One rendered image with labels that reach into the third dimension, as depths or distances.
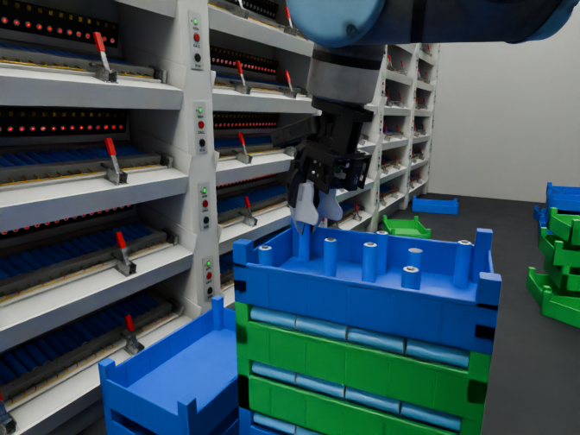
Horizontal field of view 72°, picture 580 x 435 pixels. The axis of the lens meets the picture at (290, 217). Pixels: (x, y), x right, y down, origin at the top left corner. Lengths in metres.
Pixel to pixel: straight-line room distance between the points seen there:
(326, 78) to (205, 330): 0.62
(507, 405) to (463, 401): 0.62
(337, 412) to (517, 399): 0.66
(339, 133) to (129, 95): 0.49
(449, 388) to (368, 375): 0.09
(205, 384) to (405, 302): 0.46
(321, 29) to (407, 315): 0.30
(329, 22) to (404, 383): 0.38
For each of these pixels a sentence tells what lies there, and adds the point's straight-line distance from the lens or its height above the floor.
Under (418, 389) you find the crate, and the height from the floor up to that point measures 0.34.
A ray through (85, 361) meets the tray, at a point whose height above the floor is 0.13.
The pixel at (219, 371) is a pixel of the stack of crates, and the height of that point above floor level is 0.16.
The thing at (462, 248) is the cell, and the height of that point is 0.46.
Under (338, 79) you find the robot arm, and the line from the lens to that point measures 0.51.
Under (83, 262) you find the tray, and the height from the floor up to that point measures 0.34.
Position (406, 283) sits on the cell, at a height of 0.45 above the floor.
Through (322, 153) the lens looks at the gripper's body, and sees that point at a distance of 0.53.
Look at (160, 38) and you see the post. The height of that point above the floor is 0.81.
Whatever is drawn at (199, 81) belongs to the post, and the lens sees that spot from 1.02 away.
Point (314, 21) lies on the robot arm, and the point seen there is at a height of 0.71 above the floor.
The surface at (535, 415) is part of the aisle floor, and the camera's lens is 1.11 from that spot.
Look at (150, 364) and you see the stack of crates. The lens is 0.84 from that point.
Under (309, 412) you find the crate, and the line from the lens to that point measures 0.56.
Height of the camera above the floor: 0.63
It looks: 14 degrees down
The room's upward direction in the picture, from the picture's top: straight up
